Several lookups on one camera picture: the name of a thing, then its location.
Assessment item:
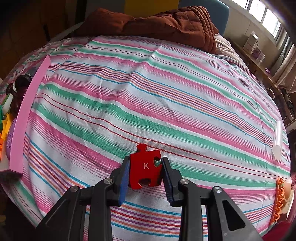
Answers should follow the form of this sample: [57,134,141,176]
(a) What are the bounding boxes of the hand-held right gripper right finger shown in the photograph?
[161,157,264,241]

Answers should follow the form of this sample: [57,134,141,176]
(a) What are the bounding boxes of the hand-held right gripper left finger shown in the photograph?
[36,156,130,241]

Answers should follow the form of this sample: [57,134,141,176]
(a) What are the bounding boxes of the red puzzle piece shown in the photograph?
[129,144,162,190]

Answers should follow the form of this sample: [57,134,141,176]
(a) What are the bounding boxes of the purple perforated shell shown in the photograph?
[6,118,18,160]

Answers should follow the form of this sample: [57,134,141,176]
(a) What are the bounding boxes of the pink tray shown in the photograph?
[0,56,52,178]

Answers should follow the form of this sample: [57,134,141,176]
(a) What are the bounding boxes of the orange linked cubes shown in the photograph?
[0,132,8,160]

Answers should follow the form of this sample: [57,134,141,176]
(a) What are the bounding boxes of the yellow plastic shell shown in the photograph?
[2,113,14,137]

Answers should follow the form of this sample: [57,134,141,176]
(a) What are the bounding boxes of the brown hair claw clip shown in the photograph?
[6,82,29,116]

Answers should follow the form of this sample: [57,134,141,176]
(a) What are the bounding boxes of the white and green plastic part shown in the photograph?
[1,94,13,112]

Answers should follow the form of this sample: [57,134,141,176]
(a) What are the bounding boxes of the black cylinder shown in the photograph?
[15,67,38,87]

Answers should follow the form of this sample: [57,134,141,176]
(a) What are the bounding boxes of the striped blanket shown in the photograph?
[0,35,292,241]

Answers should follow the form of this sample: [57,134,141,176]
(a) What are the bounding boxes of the orange plastic rack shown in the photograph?
[269,177,287,225]

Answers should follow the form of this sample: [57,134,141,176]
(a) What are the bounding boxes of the white translucent tube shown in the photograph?
[272,121,283,161]

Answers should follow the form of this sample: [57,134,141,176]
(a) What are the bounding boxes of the wooden side table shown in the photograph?
[229,38,282,93]

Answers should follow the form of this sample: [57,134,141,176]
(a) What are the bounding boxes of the beige pillow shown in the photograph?
[214,34,245,63]

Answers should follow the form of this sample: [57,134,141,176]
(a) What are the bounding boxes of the purple box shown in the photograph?
[252,46,265,62]

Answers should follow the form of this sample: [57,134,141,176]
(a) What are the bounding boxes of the brown pillow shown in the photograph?
[77,8,137,39]

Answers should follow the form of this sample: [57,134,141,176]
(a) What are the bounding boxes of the brown quilt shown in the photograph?
[122,6,220,54]

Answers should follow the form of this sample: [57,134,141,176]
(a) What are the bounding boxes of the white box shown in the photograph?
[243,32,259,52]

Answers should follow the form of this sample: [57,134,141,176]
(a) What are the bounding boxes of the beige curtain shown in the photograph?
[270,35,296,88]

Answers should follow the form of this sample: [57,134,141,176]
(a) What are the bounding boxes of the grey yellow blue headboard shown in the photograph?
[85,0,230,36]

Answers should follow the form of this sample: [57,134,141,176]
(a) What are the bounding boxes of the wooden wardrobe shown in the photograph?
[0,0,86,75]

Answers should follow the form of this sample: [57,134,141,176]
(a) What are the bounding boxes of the window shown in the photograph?
[240,0,287,39]

